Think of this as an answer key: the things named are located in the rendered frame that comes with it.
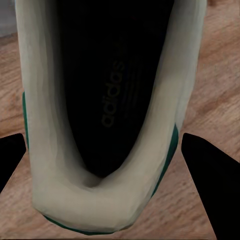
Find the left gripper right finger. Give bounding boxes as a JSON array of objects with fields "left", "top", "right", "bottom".
[{"left": 181, "top": 133, "right": 240, "bottom": 240}]

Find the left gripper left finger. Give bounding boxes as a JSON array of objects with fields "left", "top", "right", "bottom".
[{"left": 0, "top": 133, "right": 26, "bottom": 193}]

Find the gym shoe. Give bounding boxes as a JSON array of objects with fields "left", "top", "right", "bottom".
[{"left": 15, "top": 0, "right": 207, "bottom": 235}]

